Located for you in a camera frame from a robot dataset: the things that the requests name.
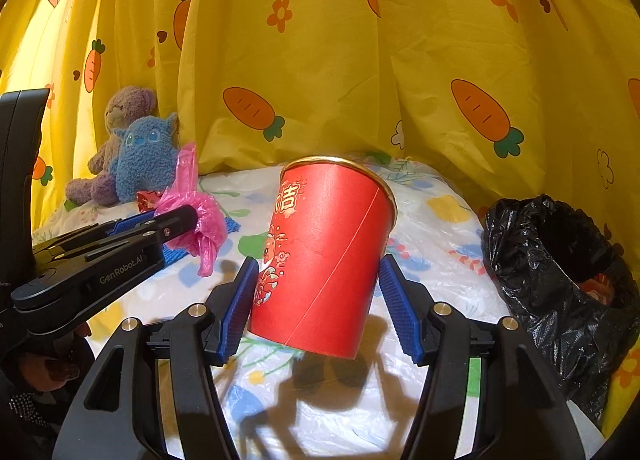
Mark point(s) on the pink plastic bag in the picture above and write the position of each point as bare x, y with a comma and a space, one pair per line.
207, 225

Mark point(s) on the floral print bed sheet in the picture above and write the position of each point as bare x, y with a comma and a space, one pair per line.
440, 240

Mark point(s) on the red white crumpled wrapper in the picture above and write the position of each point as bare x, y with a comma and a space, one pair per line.
147, 200

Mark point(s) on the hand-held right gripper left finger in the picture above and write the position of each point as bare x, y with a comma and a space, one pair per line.
240, 305

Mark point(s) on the person's left forearm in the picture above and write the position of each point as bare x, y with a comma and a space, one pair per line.
25, 415

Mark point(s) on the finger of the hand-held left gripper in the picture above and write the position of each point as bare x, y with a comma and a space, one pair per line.
175, 222
132, 224

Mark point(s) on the person's left hand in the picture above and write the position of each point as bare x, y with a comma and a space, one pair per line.
47, 372

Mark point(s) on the yellow carrot print curtain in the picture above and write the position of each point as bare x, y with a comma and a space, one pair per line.
325, 65

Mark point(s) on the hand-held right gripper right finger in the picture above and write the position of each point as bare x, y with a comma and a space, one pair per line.
400, 305

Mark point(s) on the purple teddy bear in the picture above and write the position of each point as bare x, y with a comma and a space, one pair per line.
127, 105

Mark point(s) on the black bin bag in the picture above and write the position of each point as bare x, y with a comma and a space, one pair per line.
540, 265

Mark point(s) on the blue plush toy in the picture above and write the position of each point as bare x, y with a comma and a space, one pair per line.
145, 160

